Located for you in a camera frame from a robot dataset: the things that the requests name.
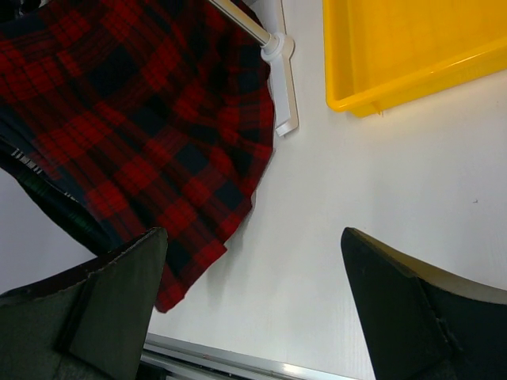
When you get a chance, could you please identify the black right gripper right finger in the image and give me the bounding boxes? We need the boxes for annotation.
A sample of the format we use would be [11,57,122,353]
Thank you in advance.
[341,227,506,379]

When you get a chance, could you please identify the aluminium rail frame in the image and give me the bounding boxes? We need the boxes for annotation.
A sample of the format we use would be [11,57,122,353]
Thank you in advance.
[146,331,375,379]

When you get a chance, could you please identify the dark green plaid skirt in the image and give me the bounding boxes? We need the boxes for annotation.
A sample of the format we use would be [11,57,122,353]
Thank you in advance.
[1,117,113,256]

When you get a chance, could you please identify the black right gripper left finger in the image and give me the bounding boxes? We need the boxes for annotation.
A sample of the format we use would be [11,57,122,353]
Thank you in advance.
[1,228,167,379]

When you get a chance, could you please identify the red navy plaid skirt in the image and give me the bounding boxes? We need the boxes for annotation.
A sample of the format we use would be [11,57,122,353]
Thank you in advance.
[1,1,274,313]

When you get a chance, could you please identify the white metal clothes rack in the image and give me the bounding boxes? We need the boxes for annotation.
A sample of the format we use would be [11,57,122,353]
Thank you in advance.
[209,0,299,137]

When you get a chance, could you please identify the navy white plaid skirt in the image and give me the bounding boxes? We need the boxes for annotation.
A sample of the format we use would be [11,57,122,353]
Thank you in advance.
[10,148,44,175]

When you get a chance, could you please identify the yellow plastic bin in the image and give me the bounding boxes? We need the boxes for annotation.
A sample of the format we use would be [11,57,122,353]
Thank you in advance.
[322,1,506,117]

